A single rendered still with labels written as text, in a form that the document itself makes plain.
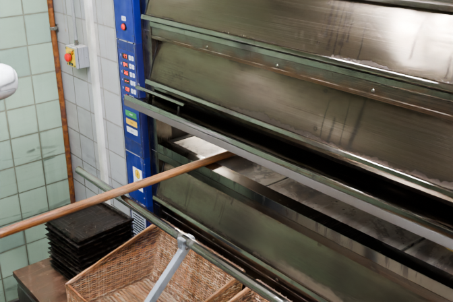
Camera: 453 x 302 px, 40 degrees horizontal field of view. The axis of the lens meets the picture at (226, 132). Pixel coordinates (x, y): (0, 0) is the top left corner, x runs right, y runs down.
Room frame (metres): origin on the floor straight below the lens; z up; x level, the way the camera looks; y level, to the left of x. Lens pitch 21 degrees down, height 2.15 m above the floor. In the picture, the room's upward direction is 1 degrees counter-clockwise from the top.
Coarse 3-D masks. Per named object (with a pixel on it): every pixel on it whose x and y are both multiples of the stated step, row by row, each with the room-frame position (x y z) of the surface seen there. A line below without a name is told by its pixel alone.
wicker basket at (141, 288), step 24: (144, 240) 2.34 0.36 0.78; (168, 240) 2.34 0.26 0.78; (96, 264) 2.19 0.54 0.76; (144, 264) 2.33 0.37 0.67; (168, 264) 2.29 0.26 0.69; (192, 264) 2.19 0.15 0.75; (72, 288) 2.07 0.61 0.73; (96, 288) 2.18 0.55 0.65; (144, 288) 2.27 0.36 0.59; (168, 288) 2.26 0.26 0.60; (192, 288) 2.16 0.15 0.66; (216, 288) 2.06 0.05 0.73; (240, 288) 1.97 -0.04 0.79
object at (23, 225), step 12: (216, 156) 2.24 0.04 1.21; (228, 156) 2.27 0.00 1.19; (180, 168) 2.13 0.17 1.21; (192, 168) 2.16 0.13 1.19; (144, 180) 2.03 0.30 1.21; (156, 180) 2.06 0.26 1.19; (108, 192) 1.94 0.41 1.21; (120, 192) 1.96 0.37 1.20; (72, 204) 1.86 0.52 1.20; (84, 204) 1.87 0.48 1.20; (36, 216) 1.78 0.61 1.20; (48, 216) 1.79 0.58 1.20; (60, 216) 1.82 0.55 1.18; (12, 228) 1.72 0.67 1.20; (24, 228) 1.74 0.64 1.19
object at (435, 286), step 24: (168, 144) 2.44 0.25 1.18; (216, 168) 2.19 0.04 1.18; (240, 192) 2.04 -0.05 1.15; (264, 192) 1.97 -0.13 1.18; (288, 216) 1.85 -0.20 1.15; (312, 216) 1.79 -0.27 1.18; (336, 240) 1.69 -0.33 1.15; (360, 240) 1.63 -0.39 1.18; (384, 264) 1.55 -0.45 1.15; (408, 264) 1.50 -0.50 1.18; (432, 288) 1.42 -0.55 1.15
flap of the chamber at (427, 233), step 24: (168, 120) 2.12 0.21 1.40; (192, 120) 2.12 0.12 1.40; (216, 120) 2.15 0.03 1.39; (216, 144) 1.90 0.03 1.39; (264, 144) 1.88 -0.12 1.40; (288, 144) 1.91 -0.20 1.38; (312, 168) 1.68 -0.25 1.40; (336, 168) 1.70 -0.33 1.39; (336, 192) 1.50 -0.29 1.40; (384, 192) 1.52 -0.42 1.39; (408, 192) 1.53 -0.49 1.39; (384, 216) 1.38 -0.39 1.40; (432, 216) 1.37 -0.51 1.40; (432, 240) 1.27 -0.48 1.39
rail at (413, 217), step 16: (128, 96) 2.34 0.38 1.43; (160, 112) 2.16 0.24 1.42; (208, 128) 1.95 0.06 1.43; (240, 144) 1.82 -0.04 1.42; (272, 160) 1.70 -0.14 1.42; (288, 160) 1.67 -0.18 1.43; (320, 176) 1.56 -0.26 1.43; (352, 192) 1.47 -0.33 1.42; (384, 208) 1.39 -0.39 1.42; (400, 208) 1.36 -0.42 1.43; (432, 224) 1.28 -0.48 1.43
